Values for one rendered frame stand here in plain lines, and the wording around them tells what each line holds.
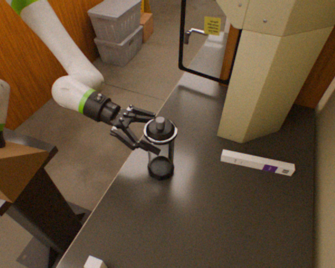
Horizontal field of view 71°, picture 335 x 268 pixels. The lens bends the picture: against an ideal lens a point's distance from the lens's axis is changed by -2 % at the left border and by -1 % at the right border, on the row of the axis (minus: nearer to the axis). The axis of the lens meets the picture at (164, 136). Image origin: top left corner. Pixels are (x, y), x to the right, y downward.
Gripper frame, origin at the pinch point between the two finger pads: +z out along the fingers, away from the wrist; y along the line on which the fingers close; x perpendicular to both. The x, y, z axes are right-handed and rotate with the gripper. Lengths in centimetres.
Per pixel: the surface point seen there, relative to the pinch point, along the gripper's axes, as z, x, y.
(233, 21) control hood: 4.3, -32.8, 25.8
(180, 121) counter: 3.1, 18.4, 27.5
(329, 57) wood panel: 46, -21, 62
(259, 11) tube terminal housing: 9.5, -38.1, 25.7
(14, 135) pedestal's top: -59, 35, -9
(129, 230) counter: 5.4, 17.5, -25.7
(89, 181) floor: -43, 129, 23
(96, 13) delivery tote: -139, 88, 181
